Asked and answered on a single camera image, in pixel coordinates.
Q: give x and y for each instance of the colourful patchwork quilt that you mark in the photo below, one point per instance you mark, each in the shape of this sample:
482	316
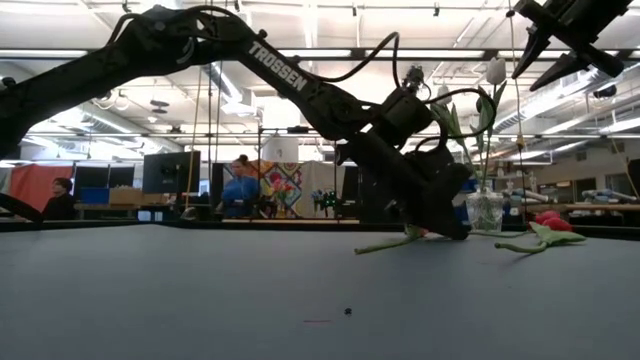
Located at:
290	175

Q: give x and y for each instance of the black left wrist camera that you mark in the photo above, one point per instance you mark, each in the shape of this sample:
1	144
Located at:
407	112

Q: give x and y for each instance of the blue storage bin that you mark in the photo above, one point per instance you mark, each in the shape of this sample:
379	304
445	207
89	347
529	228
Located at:
95	196

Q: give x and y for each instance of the large black panel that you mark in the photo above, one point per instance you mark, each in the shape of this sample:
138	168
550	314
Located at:
367	202

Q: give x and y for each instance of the red cloth backdrop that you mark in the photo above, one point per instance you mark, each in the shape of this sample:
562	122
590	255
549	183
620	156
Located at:
25	182

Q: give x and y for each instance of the red artificial tulip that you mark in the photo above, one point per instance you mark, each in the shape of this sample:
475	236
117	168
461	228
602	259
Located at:
560	236
547	216

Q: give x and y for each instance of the person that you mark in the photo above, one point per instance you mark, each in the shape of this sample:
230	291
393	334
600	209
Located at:
60	205
240	192

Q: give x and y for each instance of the distant black frame beam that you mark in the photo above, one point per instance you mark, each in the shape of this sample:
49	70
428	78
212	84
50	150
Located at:
150	135

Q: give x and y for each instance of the clear cut-glass vase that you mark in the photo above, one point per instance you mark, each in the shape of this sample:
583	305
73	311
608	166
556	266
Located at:
487	212

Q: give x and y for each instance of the black low partition panel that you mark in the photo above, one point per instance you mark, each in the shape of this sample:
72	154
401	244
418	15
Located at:
90	177

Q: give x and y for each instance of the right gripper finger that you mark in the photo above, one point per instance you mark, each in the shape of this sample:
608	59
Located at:
535	47
562	64

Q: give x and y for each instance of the white backdrop sheet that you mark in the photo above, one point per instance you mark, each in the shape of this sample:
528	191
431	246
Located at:
312	175

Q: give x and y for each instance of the background wooden table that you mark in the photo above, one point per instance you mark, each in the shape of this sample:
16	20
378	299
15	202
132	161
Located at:
300	220

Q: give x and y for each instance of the pink artificial tulip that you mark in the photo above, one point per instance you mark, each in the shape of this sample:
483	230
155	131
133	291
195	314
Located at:
414	232

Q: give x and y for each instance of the white artificial tulip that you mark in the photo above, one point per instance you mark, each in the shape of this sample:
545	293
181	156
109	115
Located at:
444	94
496	71

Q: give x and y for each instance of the dark ceiling fixture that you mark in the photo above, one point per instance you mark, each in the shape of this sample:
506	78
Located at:
605	91

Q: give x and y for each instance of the narrow black panel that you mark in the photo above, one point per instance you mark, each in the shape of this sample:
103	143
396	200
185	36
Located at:
216	190

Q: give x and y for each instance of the pale blue robot arm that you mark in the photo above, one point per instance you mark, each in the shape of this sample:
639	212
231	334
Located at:
607	195
530	195

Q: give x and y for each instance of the cardboard box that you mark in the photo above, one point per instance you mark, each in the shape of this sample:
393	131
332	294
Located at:
125	196

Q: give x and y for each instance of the white cylinder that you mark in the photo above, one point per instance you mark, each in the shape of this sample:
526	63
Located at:
280	150

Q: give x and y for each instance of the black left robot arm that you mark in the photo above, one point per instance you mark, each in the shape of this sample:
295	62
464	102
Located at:
280	70

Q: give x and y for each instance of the black overhead frame beam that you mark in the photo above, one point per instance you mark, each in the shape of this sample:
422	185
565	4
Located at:
356	52

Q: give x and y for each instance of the black metal frame rig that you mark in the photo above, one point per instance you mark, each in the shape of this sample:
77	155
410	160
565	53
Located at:
297	130

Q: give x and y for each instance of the wooden workbench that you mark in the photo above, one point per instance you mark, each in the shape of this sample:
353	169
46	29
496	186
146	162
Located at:
590	207

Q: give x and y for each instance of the background black robot arm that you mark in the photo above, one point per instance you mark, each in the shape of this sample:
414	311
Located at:
327	200

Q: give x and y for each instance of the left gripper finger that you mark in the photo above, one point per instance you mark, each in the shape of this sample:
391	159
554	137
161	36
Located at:
417	215
447	220

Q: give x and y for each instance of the black computer monitor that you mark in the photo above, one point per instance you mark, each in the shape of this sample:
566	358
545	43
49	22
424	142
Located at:
170	172

